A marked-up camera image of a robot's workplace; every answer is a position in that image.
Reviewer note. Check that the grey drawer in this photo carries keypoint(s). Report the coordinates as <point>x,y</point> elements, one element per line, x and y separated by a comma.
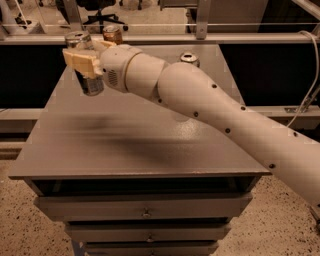
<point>148,232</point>
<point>143,207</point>
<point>185,248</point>

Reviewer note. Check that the top grey drawer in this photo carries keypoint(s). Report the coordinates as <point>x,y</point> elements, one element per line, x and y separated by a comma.
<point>143,207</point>

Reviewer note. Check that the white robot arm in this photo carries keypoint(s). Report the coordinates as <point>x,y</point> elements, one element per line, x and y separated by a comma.
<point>184,88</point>

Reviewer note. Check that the bottom grey drawer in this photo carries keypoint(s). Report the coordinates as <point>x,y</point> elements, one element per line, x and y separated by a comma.
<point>185,248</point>

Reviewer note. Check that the silver blue redbull can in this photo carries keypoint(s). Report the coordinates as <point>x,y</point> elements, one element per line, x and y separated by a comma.
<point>82,58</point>

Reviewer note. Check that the green white 7up can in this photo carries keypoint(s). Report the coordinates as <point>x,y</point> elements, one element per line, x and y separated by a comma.
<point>191,58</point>

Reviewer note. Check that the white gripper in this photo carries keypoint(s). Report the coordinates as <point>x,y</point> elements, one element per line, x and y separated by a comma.
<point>112,66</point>

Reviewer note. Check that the middle grey drawer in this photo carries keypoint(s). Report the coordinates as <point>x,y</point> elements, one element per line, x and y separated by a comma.
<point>148,232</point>

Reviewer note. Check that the metal railing frame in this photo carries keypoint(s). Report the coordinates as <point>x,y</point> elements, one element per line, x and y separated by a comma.
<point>165,18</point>

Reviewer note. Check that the brown orange soda can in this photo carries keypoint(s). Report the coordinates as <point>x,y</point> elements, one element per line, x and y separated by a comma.
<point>112,33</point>

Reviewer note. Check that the grey drawer cabinet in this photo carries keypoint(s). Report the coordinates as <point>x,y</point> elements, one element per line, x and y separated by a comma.
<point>118,144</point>

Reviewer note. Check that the black office chair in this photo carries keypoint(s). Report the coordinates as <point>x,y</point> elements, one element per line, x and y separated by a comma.
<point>91,5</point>

